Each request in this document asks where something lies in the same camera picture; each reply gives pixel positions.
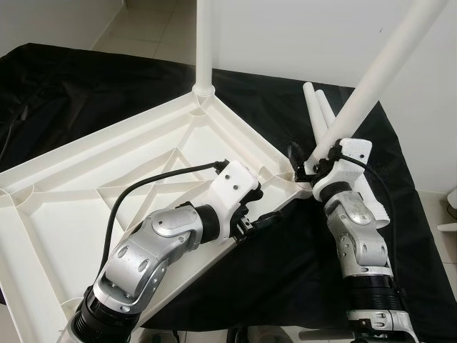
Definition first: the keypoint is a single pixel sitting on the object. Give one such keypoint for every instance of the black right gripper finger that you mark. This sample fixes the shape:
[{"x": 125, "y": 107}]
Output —
[{"x": 295, "y": 161}]

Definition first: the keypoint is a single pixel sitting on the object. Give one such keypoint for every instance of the white plastic table leg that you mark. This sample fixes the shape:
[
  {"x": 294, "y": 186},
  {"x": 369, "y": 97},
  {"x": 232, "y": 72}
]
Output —
[
  {"x": 318, "y": 114},
  {"x": 375, "y": 200},
  {"x": 378, "y": 71},
  {"x": 205, "y": 43}
]

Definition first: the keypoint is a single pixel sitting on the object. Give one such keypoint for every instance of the white plastic table top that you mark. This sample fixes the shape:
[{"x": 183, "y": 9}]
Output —
[{"x": 71, "y": 186}]

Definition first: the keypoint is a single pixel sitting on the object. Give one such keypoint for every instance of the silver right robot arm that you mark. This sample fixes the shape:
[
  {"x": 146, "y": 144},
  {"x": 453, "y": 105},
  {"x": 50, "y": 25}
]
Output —
[{"x": 360, "y": 236}]

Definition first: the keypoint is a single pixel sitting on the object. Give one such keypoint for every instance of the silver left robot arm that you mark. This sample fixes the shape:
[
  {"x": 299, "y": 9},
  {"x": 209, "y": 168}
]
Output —
[{"x": 150, "y": 257}]

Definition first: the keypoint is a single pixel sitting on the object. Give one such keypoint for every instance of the black table cloth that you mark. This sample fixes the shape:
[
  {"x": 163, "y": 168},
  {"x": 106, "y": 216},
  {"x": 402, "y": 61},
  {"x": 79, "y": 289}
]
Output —
[{"x": 300, "y": 271}]

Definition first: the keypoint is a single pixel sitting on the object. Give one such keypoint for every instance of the grey right robot foot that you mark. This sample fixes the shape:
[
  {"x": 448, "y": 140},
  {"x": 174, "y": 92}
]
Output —
[{"x": 268, "y": 336}]

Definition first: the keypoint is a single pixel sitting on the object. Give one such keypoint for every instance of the black metal stand leg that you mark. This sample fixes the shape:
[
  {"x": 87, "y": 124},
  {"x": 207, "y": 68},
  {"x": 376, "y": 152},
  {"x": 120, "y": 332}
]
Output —
[{"x": 310, "y": 334}]

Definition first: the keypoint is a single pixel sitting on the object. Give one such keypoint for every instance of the white plastic chair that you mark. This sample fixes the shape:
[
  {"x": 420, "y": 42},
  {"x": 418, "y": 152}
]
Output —
[{"x": 450, "y": 207}]

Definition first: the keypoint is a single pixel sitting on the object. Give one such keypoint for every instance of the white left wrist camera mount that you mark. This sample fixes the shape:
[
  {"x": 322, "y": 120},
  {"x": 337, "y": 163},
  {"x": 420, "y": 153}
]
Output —
[{"x": 235, "y": 182}]

